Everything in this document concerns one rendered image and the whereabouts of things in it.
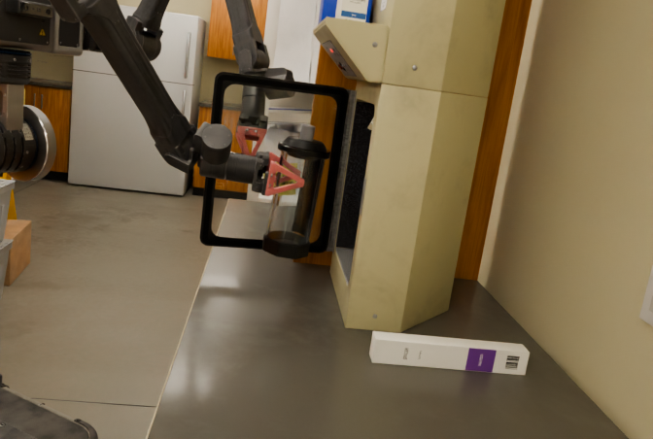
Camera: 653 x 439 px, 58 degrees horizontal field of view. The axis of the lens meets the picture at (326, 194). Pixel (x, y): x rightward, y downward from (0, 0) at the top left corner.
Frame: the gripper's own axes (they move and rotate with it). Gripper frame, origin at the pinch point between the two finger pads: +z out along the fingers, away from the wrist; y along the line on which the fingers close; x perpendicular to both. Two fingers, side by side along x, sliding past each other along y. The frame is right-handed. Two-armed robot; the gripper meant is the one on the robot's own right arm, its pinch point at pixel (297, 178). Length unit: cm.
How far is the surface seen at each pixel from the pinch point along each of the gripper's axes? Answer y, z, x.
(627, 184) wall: -26, 53, -14
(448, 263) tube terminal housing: -4.2, 34.4, 12.0
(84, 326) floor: 170, -75, 127
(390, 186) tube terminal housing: -14.4, 15.5, -3.9
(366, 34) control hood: -13.8, 5.6, -29.7
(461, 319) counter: -5.7, 39.7, 23.5
